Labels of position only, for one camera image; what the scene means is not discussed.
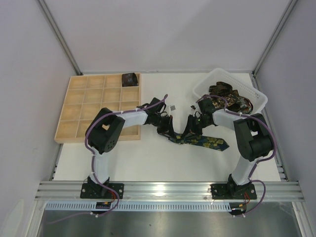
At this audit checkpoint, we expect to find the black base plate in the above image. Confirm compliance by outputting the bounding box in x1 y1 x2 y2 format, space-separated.
211 183 257 200
80 182 124 199

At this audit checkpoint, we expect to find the white slotted cable duct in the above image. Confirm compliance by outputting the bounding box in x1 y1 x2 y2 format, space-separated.
45 201 231 212

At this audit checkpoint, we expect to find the rolled dark tie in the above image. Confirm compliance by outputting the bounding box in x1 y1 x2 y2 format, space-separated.
121 73 138 87

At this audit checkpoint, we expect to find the white plastic basket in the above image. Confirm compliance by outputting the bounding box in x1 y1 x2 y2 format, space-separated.
192 68 268 114

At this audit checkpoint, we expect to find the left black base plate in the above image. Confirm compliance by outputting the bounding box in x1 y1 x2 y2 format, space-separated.
80 182 124 199

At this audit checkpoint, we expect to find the wooden compartment tray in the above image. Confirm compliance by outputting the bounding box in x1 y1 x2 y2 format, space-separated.
54 73 142 144

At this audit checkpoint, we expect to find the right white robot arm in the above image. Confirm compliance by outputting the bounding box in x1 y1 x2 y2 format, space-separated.
187 95 277 199

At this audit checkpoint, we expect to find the dark striped tie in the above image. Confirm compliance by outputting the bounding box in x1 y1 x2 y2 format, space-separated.
227 96 253 115

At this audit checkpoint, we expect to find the blue yellow floral tie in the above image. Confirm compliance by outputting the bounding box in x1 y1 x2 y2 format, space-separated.
168 133 230 152

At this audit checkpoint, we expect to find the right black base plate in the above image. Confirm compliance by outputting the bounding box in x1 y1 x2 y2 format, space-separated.
211 183 257 200

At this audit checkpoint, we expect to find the aluminium frame post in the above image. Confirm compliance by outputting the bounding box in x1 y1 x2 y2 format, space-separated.
35 0 82 76
252 0 300 77

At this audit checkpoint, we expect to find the right aluminium frame post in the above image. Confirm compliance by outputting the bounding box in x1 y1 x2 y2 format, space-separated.
252 0 300 77

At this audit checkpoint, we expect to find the left aluminium frame post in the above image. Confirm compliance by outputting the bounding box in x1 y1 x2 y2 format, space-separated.
35 0 82 76

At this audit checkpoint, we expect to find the aluminium mounting rail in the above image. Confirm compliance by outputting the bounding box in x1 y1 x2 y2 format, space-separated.
35 181 304 202

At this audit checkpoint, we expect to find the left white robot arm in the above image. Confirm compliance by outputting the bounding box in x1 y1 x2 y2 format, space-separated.
84 98 177 193

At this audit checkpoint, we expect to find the brown patterned tie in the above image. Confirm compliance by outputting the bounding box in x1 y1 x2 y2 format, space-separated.
208 81 241 112

